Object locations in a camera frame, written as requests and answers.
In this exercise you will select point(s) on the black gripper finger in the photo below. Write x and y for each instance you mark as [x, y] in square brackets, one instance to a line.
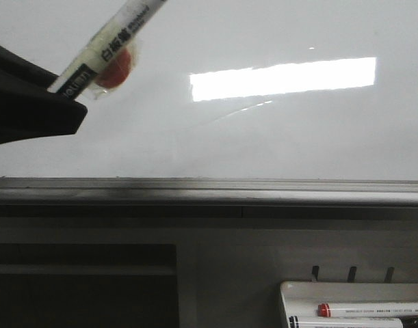
[27, 109]

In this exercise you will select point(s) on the white whiteboard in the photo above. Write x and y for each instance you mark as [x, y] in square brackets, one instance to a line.
[281, 101]

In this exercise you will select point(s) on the white black whiteboard marker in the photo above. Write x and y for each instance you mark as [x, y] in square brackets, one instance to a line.
[115, 36]

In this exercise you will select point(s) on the red capped whiteboard marker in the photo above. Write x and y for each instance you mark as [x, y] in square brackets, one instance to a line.
[372, 309]

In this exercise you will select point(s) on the black capped whiteboard marker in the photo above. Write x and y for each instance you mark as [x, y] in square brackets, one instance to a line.
[303, 321]

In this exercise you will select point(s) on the white marker tray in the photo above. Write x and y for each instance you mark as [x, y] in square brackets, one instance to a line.
[303, 298]

